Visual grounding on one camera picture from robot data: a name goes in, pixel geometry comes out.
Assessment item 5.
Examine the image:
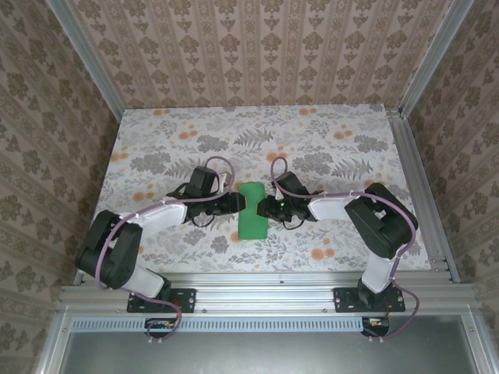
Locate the aluminium side rail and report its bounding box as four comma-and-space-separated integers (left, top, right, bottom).
385, 108, 461, 284

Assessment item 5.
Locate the floral patterned table cover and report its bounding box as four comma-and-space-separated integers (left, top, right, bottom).
77, 104, 434, 273

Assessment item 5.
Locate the aluminium frame beam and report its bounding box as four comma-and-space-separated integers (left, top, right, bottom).
58, 272, 476, 315

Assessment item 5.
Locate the thin black cable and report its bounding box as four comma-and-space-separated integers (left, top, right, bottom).
193, 212, 216, 229
282, 217, 309, 231

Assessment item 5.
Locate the aluminium frame post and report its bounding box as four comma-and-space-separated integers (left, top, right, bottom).
45, 0, 126, 120
399, 0, 469, 118

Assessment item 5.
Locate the green paper sheet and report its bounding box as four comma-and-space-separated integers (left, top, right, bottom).
237, 182, 270, 241

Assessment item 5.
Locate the grey slotted cable duct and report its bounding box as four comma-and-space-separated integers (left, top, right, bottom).
72, 316, 391, 333

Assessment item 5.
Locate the grey metal panel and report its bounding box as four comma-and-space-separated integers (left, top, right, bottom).
58, 330, 484, 374

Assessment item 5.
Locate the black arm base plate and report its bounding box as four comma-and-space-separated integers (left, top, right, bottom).
126, 287, 196, 314
334, 287, 406, 314

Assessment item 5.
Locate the black connector board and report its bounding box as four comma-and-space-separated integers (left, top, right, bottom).
144, 317, 176, 338
360, 316, 391, 337

